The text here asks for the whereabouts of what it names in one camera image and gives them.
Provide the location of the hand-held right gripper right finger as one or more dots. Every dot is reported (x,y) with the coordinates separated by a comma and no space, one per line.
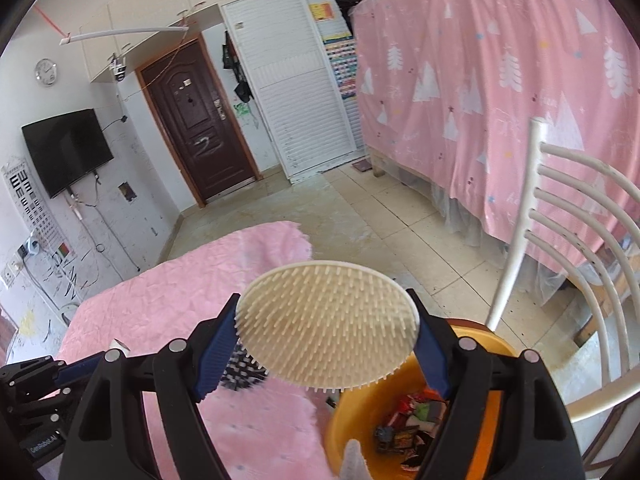
(432,360)

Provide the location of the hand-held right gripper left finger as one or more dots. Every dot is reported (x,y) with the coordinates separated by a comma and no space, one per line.
(217,355)

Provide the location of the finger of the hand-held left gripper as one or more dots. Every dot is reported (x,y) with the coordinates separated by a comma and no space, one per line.
(40,407)
(75,370)

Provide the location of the red packet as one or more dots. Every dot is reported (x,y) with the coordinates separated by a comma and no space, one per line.
(415,405)

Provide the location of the orange plastic basin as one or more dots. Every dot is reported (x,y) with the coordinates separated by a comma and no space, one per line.
(360,405)

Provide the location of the brown snack packet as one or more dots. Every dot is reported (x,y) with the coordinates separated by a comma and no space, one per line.
(402,440)

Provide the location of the beige round brush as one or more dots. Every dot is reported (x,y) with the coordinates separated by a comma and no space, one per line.
(325,325)

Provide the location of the person's right hand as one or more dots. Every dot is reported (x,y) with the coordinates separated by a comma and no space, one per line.
(355,465)

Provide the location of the pink tablecloth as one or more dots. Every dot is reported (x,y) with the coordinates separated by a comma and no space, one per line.
(150,300)

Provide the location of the white plug-in charger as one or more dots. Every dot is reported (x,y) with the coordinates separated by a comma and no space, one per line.
(32,246)

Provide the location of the white metal chair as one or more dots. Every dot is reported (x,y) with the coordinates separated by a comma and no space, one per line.
(520,220)

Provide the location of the white eye chart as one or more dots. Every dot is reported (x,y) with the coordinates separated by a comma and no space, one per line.
(22,185)

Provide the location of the dark floor scale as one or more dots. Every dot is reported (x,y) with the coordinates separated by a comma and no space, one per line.
(361,165)

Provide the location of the dark brown door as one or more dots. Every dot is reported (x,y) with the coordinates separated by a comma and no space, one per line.
(200,120)

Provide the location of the white louvered wardrobe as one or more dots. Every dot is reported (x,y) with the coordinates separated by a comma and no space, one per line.
(300,85)

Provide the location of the pink tree print curtain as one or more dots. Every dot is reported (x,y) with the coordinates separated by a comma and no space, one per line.
(500,85)

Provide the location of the black hanging bags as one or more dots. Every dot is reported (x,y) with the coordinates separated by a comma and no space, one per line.
(237,70)

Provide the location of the colourful grid poster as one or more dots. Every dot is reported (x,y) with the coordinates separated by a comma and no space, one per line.
(341,65)

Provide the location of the white hanging rod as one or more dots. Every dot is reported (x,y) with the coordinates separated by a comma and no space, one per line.
(125,33)

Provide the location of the yellow paper poster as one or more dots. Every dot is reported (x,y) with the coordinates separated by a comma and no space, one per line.
(321,11)

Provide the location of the black hanging garment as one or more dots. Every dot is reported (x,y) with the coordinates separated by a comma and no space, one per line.
(352,5)

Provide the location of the white wall socket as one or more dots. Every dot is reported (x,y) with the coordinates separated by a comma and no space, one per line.
(12,274)

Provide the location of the brown wall plate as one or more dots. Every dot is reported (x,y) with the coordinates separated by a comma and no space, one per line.
(127,191)

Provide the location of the wooden bed frame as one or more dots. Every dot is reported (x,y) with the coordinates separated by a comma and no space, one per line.
(378,164)

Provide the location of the black wall television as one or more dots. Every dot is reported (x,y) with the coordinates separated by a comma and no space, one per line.
(67,152)

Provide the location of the round wall clock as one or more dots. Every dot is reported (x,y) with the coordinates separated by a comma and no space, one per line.
(45,72)

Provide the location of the white security camera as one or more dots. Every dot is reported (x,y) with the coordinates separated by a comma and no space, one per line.
(118,70)

